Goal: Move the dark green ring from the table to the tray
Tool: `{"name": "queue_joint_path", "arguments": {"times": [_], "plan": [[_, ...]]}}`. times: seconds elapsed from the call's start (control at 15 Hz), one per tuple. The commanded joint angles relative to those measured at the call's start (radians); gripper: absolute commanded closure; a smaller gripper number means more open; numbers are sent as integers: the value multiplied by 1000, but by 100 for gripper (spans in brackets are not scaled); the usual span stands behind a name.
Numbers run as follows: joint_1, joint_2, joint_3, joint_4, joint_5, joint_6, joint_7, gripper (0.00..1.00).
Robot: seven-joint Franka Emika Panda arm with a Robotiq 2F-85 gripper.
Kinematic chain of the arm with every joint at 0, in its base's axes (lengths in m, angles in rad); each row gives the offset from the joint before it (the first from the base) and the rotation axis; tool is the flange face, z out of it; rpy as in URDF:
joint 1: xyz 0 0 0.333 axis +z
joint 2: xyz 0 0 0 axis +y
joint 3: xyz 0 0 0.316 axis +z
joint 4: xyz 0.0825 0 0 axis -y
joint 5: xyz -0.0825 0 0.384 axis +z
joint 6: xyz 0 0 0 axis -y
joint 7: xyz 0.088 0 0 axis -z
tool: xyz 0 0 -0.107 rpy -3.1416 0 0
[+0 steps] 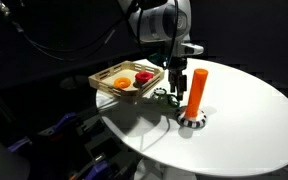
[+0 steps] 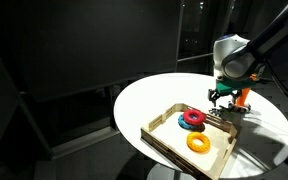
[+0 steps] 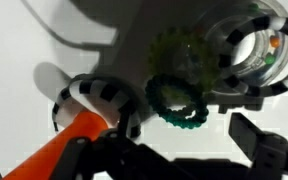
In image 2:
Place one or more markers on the dark gripper teal mount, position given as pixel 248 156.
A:
pixel 227 87

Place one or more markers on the wooden slatted tray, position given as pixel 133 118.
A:
pixel 174 133

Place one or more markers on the metal window rail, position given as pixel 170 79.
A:
pixel 194 57

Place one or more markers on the white table pedestal base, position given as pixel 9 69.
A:
pixel 160 173

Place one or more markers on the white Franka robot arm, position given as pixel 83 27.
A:
pixel 237 63

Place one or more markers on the metal window post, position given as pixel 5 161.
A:
pixel 179 33

